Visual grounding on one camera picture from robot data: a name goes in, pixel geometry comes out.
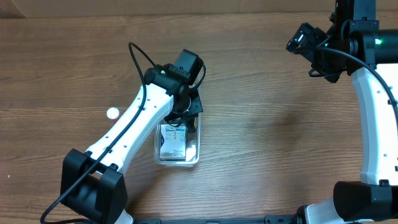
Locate clear plastic container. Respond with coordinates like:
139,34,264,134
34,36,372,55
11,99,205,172
154,113,201,167

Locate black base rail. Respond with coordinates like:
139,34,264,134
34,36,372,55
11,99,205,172
133,215,303,224

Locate white medicine box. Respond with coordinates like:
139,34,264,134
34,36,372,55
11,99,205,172
159,124,186,161

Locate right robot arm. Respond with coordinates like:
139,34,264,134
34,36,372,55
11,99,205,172
286,0,397,223

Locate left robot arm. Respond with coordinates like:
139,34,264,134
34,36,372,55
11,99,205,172
58,50,206,223

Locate orange tube white cap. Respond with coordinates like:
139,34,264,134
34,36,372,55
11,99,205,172
106,107,120,122

